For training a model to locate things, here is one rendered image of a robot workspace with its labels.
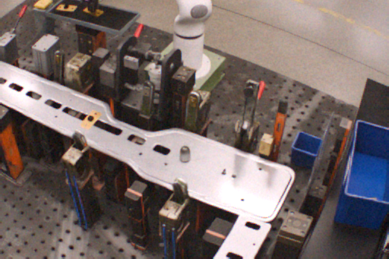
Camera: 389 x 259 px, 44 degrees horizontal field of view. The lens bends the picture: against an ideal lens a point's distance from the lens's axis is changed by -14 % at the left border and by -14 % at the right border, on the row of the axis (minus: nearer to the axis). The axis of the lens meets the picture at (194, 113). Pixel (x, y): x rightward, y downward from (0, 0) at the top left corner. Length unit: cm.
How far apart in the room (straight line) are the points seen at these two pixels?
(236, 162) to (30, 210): 78
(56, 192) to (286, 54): 226
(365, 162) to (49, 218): 111
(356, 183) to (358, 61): 238
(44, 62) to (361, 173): 118
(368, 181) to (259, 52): 227
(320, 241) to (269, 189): 26
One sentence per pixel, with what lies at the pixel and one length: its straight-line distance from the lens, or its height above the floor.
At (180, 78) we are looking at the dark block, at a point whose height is 112.
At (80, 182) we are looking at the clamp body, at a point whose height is 95.
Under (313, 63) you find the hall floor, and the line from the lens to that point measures 373.
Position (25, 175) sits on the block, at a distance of 202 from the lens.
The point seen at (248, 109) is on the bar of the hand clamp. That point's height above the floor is 113.
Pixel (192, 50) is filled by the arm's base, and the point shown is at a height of 92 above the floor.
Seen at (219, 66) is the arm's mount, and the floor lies 78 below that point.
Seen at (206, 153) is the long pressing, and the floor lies 100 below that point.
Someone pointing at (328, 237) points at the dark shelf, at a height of 103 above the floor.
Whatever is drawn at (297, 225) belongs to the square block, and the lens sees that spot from 141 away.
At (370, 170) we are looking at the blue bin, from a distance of 164.
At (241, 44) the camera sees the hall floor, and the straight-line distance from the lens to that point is 378.
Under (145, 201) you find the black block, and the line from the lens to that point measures 158.
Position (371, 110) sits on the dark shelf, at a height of 103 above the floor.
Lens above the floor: 219
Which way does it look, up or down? 43 degrees down
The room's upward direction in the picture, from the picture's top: 2 degrees clockwise
